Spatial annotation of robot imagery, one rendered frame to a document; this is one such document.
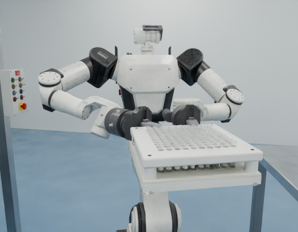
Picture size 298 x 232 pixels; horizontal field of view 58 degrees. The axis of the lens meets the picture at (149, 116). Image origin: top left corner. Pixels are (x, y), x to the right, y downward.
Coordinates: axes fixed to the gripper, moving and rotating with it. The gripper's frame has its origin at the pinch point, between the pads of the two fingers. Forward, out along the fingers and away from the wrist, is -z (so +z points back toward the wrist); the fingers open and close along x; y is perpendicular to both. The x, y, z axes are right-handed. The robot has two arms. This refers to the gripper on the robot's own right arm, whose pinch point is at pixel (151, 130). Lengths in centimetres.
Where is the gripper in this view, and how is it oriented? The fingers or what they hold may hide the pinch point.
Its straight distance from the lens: 74.1
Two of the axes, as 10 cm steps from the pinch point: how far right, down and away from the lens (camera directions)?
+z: -6.6, -1.3, 7.4
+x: 0.0, 9.9, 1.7
